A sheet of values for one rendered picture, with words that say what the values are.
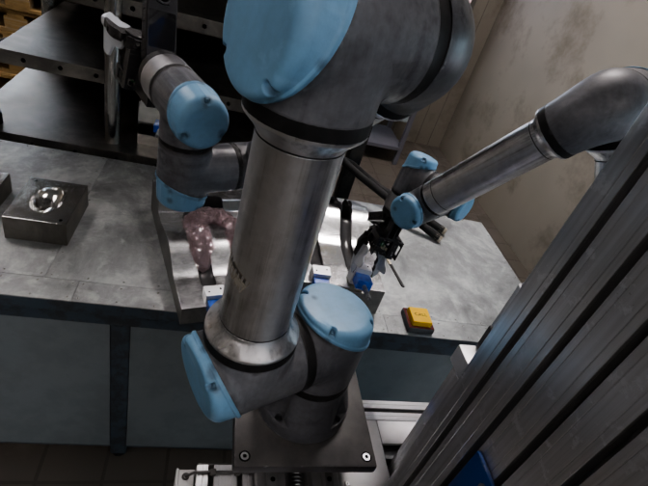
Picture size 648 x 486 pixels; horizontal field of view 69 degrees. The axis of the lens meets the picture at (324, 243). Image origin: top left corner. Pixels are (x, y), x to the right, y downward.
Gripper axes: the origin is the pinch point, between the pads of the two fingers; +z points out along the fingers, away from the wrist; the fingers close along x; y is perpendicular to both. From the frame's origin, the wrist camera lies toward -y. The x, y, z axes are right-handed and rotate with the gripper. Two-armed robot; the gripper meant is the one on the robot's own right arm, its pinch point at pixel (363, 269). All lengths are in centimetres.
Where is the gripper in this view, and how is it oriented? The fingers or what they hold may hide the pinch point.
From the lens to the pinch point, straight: 129.7
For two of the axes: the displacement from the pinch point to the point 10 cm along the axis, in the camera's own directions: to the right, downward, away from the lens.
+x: 9.1, 2.5, 3.1
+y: 1.6, 5.0, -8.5
